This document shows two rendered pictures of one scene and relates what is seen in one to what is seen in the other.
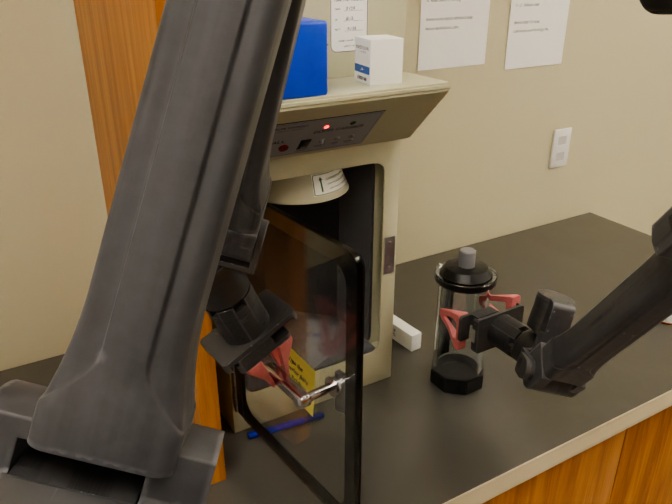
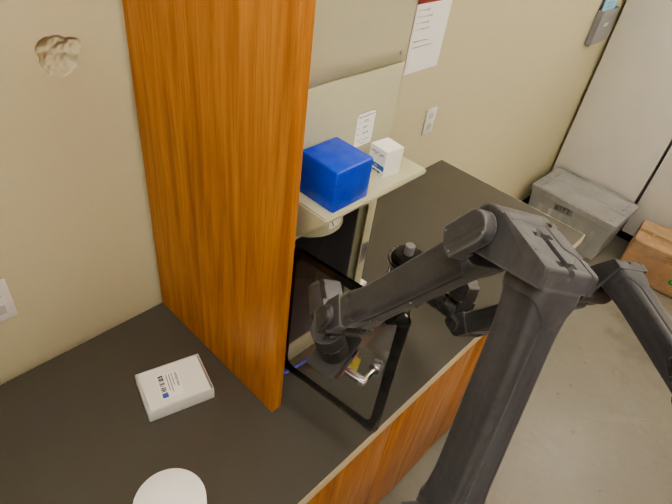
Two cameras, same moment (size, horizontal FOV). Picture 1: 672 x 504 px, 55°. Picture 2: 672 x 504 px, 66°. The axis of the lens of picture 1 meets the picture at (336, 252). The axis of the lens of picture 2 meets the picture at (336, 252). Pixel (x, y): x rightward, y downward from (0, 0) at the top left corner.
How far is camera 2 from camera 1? 55 cm
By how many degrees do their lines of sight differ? 23
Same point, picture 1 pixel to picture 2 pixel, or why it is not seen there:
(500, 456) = (429, 365)
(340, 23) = (360, 131)
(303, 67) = (358, 186)
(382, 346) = not seen: hidden behind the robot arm
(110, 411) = not seen: outside the picture
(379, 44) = (391, 154)
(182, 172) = (501, 443)
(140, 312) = (480, 488)
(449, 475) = (406, 382)
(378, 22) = (379, 124)
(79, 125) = (130, 167)
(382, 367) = not seen: hidden behind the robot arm
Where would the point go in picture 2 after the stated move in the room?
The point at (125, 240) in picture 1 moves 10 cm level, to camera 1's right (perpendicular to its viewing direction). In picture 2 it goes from (478, 467) to (556, 450)
